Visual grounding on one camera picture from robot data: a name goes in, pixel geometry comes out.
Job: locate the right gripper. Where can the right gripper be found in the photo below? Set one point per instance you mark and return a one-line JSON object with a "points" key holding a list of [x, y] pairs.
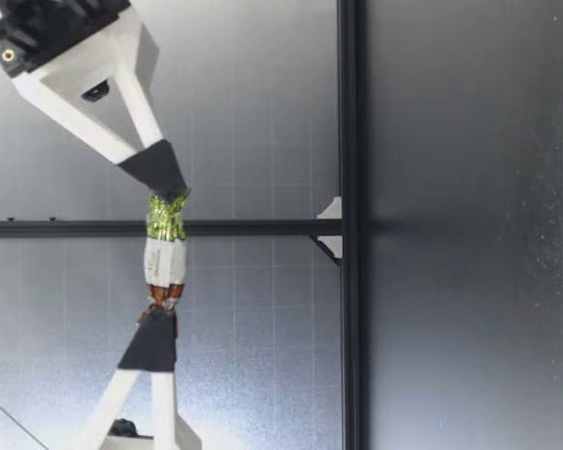
{"points": [[14, 23]]}

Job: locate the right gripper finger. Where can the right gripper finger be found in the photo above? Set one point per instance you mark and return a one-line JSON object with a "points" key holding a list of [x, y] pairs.
{"points": [[136, 117]]}

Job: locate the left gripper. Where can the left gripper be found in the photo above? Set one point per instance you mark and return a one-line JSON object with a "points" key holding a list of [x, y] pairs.
{"points": [[123, 429]]}

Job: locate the candy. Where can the candy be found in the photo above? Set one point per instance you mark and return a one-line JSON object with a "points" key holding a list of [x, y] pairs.
{"points": [[165, 248]]}

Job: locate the black frame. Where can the black frame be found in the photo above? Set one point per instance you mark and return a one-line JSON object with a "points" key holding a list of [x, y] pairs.
{"points": [[352, 225]]}

